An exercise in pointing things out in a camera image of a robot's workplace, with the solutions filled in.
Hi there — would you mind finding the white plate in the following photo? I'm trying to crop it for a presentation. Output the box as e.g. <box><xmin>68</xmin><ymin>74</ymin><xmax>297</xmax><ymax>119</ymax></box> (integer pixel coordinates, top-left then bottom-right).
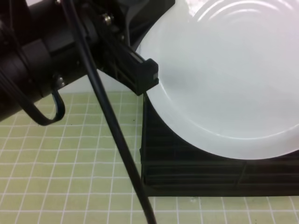
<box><xmin>139</xmin><ymin>0</ymin><xmax>299</xmax><ymax>160</ymax></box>

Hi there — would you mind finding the thin black looped cable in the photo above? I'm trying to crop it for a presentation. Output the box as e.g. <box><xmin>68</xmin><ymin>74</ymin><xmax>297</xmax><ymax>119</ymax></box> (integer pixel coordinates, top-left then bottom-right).
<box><xmin>0</xmin><ymin>25</ymin><xmax>65</xmax><ymax>126</ymax></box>

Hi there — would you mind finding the thick black cable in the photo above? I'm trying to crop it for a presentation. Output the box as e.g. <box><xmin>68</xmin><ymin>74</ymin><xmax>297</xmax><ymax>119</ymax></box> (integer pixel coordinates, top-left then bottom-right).
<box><xmin>60</xmin><ymin>0</ymin><xmax>157</xmax><ymax>224</ymax></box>

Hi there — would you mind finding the black wire dish rack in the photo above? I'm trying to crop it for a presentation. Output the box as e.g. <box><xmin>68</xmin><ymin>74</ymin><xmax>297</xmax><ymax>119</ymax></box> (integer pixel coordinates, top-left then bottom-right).
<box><xmin>140</xmin><ymin>96</ymin><xmax>299</xmax><ymax>197</ymax></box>

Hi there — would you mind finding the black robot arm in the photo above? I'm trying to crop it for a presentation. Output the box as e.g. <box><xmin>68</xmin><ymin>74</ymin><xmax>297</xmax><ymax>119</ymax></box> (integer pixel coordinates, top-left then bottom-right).
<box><xmin>0</xmin><ymin>0</ymin><xmax>175</xmax><ymax>126</ymax></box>

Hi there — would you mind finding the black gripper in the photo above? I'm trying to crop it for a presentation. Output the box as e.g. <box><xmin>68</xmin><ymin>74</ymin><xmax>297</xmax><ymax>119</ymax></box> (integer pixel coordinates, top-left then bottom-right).
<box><xmin>77</xmin><ymin>0</ymin><xmax>175</xmax><ymax>96</ymax></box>

